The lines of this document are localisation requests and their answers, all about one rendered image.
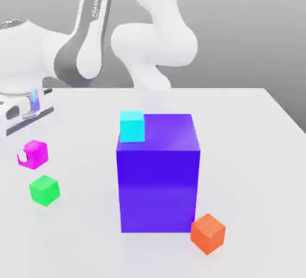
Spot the large purple box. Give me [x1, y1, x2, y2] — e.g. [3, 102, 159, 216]
[116, 113, 201, 234]

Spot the small magenta cube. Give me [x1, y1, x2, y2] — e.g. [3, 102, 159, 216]
[17, 139, 49, 170]

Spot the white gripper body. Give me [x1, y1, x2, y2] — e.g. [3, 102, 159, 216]
[0, 106, 56, 141]

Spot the small orange cube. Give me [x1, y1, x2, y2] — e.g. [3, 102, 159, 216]
[190, 213, 227, 256]

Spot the small green cube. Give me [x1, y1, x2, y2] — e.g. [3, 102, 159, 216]
[29, 175, 61, 207]

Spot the small cyan cube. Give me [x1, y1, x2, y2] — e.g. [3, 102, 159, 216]
[120, 110, 146, 143]

